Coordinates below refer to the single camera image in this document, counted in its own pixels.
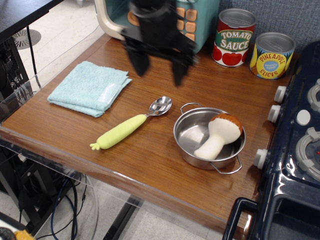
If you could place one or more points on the clear acrylic table guard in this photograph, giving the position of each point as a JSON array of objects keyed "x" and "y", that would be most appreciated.
[{"x": 84, "y": 204}]

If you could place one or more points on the round floor vent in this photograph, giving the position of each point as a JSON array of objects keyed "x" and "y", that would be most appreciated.
[{"x": 21, "y": 38}]

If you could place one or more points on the plush brown white mushroom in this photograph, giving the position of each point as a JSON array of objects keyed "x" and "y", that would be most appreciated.
[{"x": 223, "y": 129}]

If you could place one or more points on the black table leg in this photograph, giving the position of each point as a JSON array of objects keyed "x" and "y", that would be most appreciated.
[{"x": 120, "y": 222}]

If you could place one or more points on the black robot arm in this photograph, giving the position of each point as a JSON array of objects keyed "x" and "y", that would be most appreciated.
[{"x": 150, "y": 5}]

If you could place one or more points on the pineapple slices can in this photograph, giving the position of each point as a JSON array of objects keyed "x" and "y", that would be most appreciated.
[{"x": 272, "y": 54}]

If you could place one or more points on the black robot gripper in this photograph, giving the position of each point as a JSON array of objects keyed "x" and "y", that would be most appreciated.
[{"x": 157, "y": 35}]

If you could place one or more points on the light blue cloth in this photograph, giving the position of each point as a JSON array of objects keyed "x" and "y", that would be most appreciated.
[{"x": 90, "y": 89}]

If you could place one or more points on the spoon with green handle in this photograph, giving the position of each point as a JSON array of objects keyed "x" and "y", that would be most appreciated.
[{"x": 118, "y": 133}]

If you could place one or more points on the black side desk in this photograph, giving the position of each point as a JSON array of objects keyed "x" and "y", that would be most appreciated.
[{"x": 15, "y": 15}]

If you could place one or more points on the dark blue toy stove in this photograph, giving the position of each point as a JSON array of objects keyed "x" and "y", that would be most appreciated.
[{"x": 288, "y": 205}]

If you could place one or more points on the toy microwave oven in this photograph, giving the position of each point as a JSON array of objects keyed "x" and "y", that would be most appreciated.
[{"x": 197, "y": 18}]

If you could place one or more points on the tomato sauce can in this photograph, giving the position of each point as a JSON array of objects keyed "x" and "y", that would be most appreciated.
[{"x": 234, "y": 32}]

